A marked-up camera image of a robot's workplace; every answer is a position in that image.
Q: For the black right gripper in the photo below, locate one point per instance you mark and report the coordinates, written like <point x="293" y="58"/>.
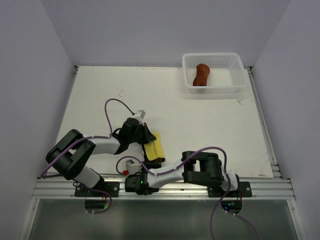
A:
<point x="155" y="164"/>

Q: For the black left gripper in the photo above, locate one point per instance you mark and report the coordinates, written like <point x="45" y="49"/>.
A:
<point x="147" y="136"/>

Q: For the yellow microfiber towel black trim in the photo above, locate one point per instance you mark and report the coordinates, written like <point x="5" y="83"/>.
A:
<point x="154" y="149"/>

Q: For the brown microfiber towel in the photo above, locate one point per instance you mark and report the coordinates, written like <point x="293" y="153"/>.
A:
<point x="202" y="74"/>

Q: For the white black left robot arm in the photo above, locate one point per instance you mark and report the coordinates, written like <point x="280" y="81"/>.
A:
<point x="70" y="155"/>

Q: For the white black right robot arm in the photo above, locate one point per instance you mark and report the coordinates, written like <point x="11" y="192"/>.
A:
<point x="197" y="168"/>

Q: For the white perforated plastic basket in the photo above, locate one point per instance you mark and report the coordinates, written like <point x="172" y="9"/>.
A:
<point x="227" y="73"/>

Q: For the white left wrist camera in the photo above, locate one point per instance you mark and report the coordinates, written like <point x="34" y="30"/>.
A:
<point x="139" y="114"/>

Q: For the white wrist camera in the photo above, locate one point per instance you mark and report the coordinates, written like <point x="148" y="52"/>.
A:
<point x="139" y="114"/>
<point x="132" y="168"/>

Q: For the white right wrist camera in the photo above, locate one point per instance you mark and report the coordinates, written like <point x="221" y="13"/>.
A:
<point x="132" y="168"/>

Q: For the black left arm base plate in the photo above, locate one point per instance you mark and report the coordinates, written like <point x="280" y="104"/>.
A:
<point x="110" y="187"/>

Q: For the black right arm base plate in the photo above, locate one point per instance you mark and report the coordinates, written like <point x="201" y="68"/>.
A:
<point x="244" y="191"/>

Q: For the aluminium table edge rail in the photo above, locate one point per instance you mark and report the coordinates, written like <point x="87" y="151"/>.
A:
<point x="261" y="189"/>

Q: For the aluminium right side rail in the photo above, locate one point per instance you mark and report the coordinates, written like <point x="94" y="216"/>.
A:
<point x="270" y="150"/>

